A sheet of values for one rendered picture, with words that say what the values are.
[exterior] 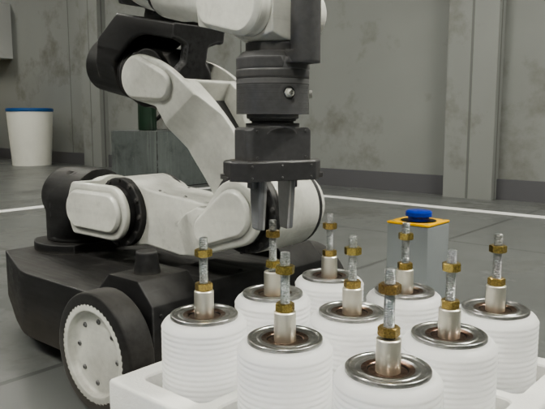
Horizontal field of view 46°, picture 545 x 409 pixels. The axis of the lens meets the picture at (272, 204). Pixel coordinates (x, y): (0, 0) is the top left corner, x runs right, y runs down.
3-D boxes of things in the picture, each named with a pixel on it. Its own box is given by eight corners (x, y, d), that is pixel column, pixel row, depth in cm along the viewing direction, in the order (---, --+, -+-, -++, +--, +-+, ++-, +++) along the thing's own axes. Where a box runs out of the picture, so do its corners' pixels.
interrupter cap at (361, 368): (349, 355, 60) (349, 347, 60) (431, 361, 58) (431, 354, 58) (339, 387, 53) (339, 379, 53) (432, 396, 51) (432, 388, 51)
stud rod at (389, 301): (391, 355, 55) (392, 270, 54) (380, 353, 55) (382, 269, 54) (396, 352, 56) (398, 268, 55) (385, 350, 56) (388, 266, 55)
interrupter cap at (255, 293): (309, 303, 77) (309, 298, 77) (246, 307, 76) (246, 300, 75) (295, 287, 84) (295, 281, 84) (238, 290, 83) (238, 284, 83)
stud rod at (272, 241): (268, 277, 80) (268, 219, 79) (276, 278, 80) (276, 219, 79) (268, 280, 79) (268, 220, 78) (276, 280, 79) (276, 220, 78)
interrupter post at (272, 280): (284, 299, 79) (284, 273, 78) (264, 299, 78) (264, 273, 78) (280, 293, 81) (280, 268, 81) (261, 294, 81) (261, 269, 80)
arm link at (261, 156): (300, 174, 85) (301, 83, 83) (337, 180, 76) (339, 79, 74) (211, 178, 79) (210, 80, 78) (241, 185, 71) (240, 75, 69)
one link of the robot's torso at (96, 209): (65, 237, 138) (62, 176, 136) (139, 226, 153) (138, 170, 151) (123, 250, 124) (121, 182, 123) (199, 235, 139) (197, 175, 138)
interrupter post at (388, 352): (375, 367, 57) (375, 332, 57) (401, 369, 57) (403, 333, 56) (372, 377, 55) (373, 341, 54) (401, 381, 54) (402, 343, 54)
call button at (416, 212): (400, 223, 98) (401, 210, 97) (413, 220, 101) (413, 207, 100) (423, 226, 95) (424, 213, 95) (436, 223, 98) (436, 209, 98)
